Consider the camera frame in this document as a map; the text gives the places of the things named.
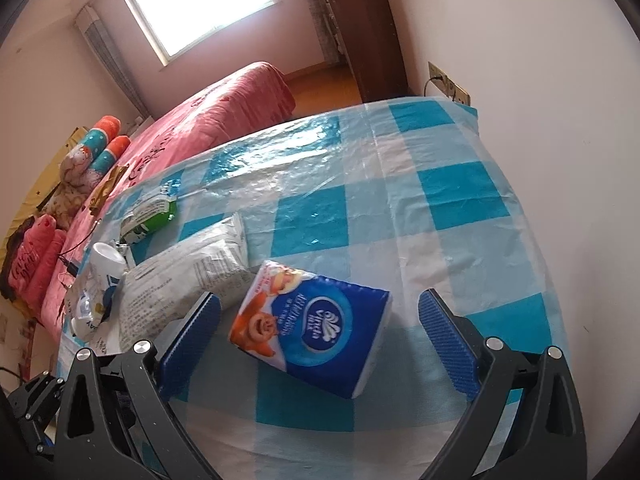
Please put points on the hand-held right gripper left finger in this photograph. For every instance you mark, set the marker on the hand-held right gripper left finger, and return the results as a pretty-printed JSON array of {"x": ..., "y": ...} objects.
[{"x": 192, "y": 340}]

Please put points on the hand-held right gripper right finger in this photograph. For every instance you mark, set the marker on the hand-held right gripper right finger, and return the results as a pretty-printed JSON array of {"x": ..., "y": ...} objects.
[{"x": 450, "y": 345}]

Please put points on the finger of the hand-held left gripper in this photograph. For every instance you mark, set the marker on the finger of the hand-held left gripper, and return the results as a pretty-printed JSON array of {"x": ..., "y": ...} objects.
[{"x": 42, "y": 392}]

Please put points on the white printed snack bag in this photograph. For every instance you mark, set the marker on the white printed snack bag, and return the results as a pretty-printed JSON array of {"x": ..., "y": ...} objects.
[{"x": 200, "y": 265}]

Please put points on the blue tissue pack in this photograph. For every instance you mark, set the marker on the blue tissue pack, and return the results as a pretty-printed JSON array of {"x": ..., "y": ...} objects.
[{"x": 320, "y": 325}]

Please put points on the crumpled clear plastic bottle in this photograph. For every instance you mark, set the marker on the crumpled clear plastic bottle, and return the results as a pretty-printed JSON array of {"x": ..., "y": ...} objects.
[{"x": 107, "y": 260}]

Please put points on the black charger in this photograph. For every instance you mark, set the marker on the black charger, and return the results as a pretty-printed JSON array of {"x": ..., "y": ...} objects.
[{"x": 69, "y": 266}]

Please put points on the green and white packet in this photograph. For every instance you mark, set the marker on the green and white packet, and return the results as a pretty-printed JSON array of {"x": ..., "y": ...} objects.
[{"x": 157, "y": 210}]

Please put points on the pink folded blanket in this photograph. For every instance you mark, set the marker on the pink folded blanket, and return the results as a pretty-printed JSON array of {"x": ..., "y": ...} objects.
[{"x": 35, "y": 255}]

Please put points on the blue checked tablecloth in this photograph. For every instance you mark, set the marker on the blue checked tablecloth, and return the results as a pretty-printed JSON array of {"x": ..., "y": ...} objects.
[{"x": 400, "y": 210}]

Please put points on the brown cloth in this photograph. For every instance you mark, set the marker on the brown cloth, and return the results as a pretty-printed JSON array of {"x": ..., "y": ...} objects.
[{"x": 107, "y": 185}]

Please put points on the orange and teal roll pillow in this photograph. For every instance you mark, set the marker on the orange and teal roll pillow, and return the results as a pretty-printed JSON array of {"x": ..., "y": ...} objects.
[
  {"x": 112, "y": 157},
  {"x": 102, "y": 135}
]

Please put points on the yellow headboard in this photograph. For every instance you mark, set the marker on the yellow headboard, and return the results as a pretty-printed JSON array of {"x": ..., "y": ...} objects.
[{"x": 45, "y": 180}]

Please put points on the bed with pink bedspread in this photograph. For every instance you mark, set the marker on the bed with pink bedspread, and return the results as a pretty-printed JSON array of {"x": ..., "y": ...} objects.
[{"x": 200, "y": 115}]

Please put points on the grey striped curtain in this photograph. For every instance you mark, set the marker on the grey striped curtain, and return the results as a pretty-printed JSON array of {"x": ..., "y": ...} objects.
[{"x": 112, "y": 60}]

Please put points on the brown wooden wardrobe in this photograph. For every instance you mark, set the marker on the brown wooden wardrobe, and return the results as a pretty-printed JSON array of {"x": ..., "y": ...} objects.
[{"x": 370, "y": 35}]

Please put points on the window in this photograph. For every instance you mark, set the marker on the window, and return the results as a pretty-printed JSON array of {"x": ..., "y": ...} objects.
[{"x": 200, "y": 0}]

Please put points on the brass wall socket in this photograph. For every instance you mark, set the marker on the brass wall socket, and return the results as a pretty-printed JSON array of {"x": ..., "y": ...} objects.
[{"x": 450, "y": 85}]

